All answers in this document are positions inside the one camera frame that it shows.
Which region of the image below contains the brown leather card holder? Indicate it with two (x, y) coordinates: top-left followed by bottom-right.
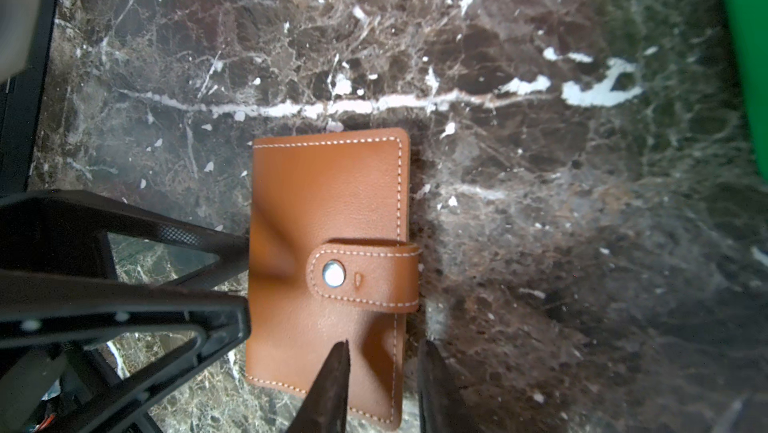
(245, 128), (421, 430)

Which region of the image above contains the green plastic tray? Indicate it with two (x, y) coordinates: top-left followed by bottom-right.
(724, 0), (767, 177)

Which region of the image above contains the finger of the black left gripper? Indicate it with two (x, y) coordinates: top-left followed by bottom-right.
(0, 267), (253, 433)
(1, 189), (249, 298)

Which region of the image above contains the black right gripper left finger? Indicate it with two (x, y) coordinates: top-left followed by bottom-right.
(286, 341), (350, 433)

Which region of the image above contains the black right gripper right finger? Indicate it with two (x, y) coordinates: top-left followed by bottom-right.
(417, 339), (474, 433)

